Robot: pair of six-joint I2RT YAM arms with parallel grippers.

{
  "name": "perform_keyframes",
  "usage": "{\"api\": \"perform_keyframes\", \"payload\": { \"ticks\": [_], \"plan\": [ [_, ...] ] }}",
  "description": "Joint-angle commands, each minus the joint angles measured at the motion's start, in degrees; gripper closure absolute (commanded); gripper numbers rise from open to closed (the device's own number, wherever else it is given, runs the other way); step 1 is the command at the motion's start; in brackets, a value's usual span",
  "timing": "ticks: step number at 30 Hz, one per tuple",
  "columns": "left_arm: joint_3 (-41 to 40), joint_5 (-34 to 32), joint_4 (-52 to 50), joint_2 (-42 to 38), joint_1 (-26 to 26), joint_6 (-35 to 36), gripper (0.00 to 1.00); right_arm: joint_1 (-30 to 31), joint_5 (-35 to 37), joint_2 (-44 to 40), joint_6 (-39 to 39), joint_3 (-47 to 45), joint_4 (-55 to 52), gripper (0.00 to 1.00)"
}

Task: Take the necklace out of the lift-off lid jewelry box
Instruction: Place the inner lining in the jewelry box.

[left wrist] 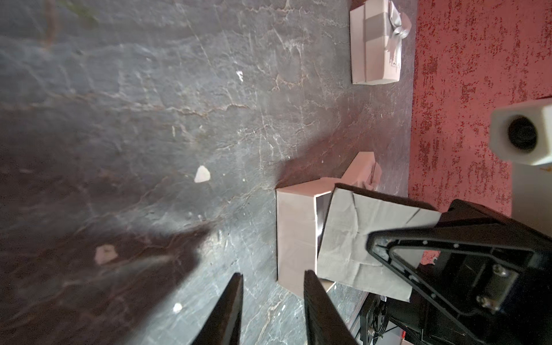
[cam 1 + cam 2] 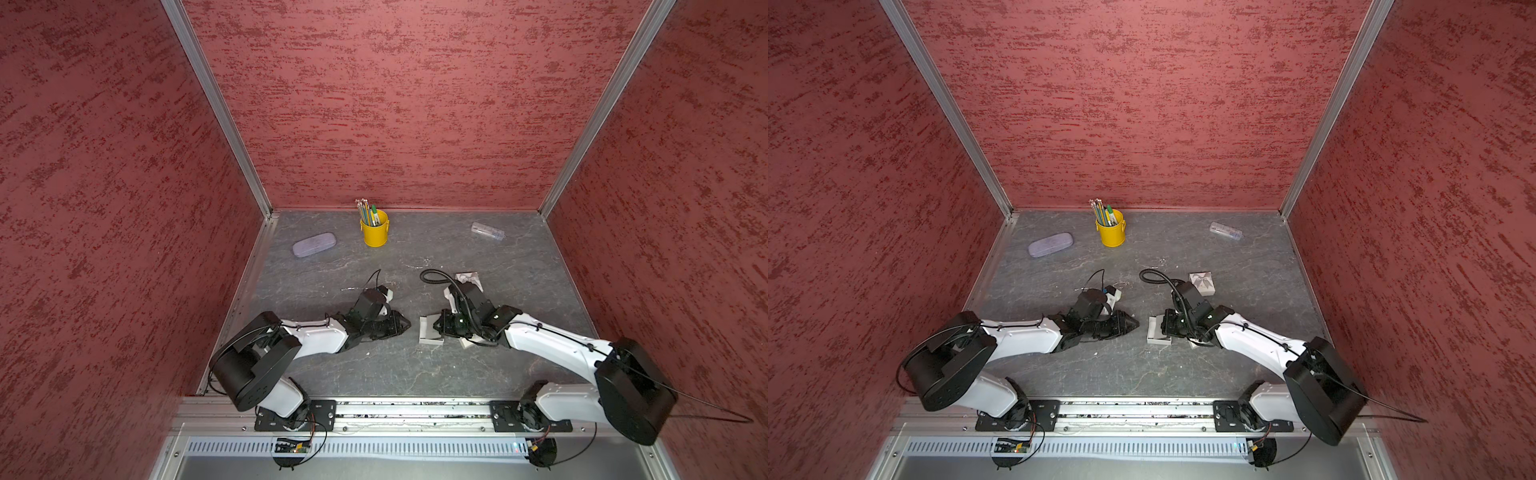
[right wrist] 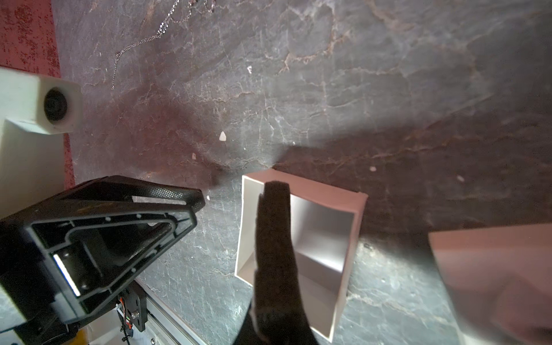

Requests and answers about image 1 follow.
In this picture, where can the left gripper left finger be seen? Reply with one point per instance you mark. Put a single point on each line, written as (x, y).
(223, 326)

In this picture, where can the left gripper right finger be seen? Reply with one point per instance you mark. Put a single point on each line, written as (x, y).
(323, 323)

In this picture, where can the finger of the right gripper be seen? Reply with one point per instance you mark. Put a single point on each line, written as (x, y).
(478, 277)

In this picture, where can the small pink gift box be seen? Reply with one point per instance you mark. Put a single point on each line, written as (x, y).
(363, 172)

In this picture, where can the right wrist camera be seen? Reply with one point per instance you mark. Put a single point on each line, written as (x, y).
(521, 134)

